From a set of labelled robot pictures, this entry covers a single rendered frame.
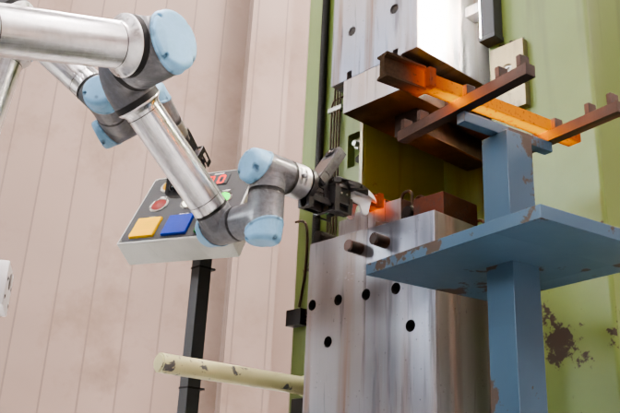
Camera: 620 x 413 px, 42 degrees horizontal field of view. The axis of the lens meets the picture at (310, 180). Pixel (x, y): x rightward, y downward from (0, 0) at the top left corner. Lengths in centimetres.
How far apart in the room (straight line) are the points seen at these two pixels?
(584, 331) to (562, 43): 64
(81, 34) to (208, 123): 439
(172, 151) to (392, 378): 63
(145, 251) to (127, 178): 337
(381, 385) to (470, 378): 18
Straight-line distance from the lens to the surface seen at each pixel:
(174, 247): 212
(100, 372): 522
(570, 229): 117
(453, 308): 165
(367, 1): 216
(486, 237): 119
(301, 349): 217
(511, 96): 187
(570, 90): 181
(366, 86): 202
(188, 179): 164
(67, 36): 138
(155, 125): 162
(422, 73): 134
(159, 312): 530
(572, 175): 174
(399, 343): 165
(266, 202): 159
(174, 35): 149
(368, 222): 187
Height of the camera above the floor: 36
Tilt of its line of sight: 21 degrees up
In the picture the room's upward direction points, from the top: 3 degrees clockwise
